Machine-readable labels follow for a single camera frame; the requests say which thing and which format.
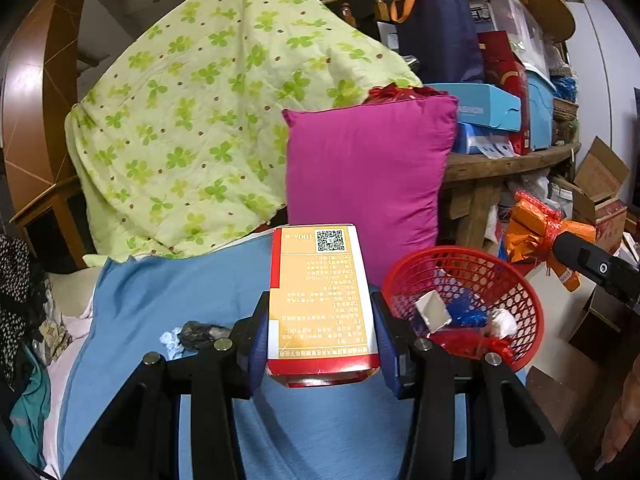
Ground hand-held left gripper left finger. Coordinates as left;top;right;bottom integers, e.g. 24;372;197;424
62;290;273;480

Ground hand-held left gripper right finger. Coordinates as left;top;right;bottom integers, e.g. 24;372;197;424
370;290;581;480

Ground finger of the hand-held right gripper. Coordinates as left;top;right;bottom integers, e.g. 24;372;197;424
551;230;640;306

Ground orange wrapper red mesh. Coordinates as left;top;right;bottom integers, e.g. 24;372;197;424
504;190;598;293

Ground grey wrapper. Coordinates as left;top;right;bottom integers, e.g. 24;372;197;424
177;321;233;351

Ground orange carton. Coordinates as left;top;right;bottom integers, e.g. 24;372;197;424
266;223;382;390

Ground white blue tissue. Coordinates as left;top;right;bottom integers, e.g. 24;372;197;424
159;327;185;361

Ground blue wrapper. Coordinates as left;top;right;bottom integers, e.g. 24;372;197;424
445;290;488;328

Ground red mesh basket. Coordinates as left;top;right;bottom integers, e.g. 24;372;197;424
382;245;545;373

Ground white paper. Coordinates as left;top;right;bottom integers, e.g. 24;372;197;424
482;307;519;338

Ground person's right hand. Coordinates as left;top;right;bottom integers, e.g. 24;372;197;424
600;367;640;471

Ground white plastic bag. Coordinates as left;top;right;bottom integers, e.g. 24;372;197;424
520;167;576;221

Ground open cardboard box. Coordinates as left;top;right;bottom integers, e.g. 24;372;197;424
572;135;631;256

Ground blue blanket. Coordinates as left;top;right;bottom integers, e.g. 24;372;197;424
57;232;426;480

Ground wicker basket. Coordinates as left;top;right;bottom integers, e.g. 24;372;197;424
552;97;580;121

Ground blue plastic storage bin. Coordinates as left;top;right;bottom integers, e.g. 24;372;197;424
525;70;557;153

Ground blue white flat pack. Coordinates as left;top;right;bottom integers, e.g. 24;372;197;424
452;122;516;161

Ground blue mesh bag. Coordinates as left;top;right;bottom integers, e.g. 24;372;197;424
550;75;578;103

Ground magenta pillow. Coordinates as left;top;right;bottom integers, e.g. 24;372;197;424
281;91;460;286

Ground light blue shoe box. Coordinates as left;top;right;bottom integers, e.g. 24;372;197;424
425;82;523;133

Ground dark red gift box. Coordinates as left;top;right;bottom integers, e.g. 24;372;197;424
477;30;531;156

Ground cream cushion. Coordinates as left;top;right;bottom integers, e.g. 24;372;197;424
45;265;108;306

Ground beige printed cloth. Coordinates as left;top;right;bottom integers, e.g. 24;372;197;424
37;320;73;356

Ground teal garment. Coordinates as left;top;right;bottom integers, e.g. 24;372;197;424
10;355;51;468

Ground clear plastic storage box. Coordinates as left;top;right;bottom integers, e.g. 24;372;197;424
467;0;551;78

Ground shiny red plastic bag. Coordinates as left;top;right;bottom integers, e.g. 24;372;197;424
367;85;446;106

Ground green clover print quilt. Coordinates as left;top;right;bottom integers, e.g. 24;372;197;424
65;0;423;261

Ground black white-dotted garment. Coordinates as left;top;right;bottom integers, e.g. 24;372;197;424
0;232;33;386

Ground navy bag orange handles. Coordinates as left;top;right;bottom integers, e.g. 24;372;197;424
390;0;486;85

